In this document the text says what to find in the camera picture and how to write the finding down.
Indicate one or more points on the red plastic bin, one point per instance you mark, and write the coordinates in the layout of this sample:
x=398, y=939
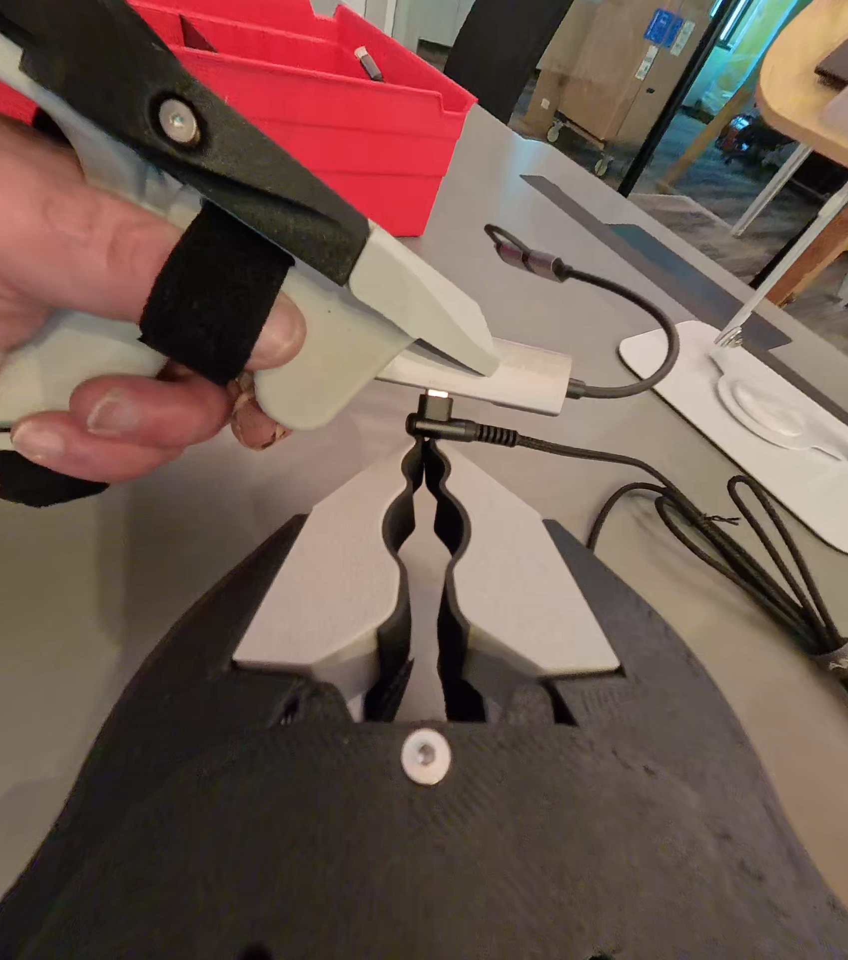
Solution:
x=364, y=150

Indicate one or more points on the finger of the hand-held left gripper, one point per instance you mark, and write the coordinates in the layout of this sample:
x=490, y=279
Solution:
x=424, y=300

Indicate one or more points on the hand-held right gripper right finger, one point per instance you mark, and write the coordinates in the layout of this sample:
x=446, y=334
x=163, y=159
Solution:
x=529, y=600

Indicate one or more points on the wooden framed dark board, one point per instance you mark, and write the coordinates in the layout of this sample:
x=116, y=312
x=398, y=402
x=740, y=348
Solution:
x=791, y=90

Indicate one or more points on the black cloth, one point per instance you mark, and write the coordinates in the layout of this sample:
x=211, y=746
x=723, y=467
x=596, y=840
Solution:
x=499, y=52

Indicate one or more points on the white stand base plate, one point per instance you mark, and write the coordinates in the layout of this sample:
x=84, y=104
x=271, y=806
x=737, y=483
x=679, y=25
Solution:
x=693, y=375

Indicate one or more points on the black bin divider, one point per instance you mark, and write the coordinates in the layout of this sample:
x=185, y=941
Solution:
x=195, y=37

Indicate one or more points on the metal stand rod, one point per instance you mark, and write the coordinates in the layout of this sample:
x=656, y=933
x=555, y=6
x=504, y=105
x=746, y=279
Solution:
x=765, y=292

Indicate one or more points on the grey lettered USB hub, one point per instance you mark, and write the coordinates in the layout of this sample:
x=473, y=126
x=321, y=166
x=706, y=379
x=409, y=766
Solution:
x=529, y=375

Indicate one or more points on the wooden rail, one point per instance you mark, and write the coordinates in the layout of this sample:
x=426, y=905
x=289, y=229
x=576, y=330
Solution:
x=821, y=247

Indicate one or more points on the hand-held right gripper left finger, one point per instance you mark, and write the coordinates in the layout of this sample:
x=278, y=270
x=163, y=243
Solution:
x=319, y=592

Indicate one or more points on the person's left hand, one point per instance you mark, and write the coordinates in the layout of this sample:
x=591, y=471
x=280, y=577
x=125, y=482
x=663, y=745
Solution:
x=19, y=225

